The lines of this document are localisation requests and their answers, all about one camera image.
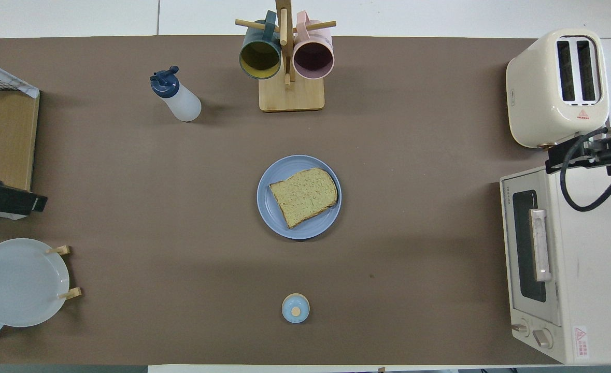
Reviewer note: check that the pink mug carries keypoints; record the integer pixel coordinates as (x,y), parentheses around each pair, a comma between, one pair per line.
(313,59)

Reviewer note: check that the squeeze bottle with blue cap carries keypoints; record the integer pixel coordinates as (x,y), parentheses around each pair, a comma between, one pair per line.
(183,103)

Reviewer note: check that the wooden mug tree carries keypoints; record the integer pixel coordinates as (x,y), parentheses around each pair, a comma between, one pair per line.
(290,98)

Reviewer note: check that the pale grey plate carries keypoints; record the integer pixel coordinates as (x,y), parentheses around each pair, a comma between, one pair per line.
(20,282)

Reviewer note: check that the white toaster oven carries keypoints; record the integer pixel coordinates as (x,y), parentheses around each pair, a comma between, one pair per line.
(595,269)

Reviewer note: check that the blue round plate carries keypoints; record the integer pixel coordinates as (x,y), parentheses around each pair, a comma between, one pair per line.
(271,212)

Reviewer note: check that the slice of toast bread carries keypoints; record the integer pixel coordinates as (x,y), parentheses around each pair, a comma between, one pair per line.
(305,196)

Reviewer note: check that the small blue lidded jar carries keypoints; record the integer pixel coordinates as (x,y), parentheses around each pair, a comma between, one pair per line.
(295,308)

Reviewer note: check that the marble patterned cloth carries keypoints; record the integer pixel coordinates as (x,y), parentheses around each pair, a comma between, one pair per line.
(10,83)

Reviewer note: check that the brown table mat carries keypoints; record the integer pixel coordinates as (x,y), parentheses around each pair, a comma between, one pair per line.
(181,207)

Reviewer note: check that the cream two-slot toaster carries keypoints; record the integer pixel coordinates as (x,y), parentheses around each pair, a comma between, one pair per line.
(533,93)

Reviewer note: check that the dark teal mug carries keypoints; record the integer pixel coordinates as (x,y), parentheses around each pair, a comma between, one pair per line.
(259,59)

